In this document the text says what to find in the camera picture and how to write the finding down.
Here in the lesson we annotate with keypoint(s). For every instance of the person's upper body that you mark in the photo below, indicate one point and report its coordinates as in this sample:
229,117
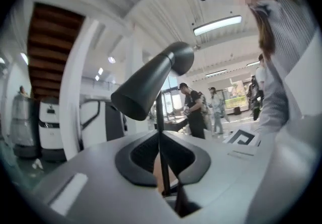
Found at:
289,31

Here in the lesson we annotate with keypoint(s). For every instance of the white wheeled robot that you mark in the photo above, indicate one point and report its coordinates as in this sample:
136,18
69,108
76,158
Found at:
50,130

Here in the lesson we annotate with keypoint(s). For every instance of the person's right forearm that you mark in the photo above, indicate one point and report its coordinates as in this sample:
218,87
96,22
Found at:
274,102

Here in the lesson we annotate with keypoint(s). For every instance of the long ceiling light fixture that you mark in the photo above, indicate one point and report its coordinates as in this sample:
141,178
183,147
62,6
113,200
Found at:
217,25

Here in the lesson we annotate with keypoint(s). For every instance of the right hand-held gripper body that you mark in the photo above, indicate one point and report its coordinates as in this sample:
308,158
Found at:
242,138

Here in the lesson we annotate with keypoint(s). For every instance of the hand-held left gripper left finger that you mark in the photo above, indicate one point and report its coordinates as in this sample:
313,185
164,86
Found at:
100,167

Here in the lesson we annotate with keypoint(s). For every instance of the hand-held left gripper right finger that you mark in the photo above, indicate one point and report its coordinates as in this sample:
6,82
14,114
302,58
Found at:
226,172

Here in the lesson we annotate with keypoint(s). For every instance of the white machine with black trim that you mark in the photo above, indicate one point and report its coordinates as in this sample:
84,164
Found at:
94,122

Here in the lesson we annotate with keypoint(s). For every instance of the dark grey machine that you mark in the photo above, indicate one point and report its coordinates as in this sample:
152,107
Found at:
115,122

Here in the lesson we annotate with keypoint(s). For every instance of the grey covered robot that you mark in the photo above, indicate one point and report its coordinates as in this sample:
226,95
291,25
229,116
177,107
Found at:
22,122

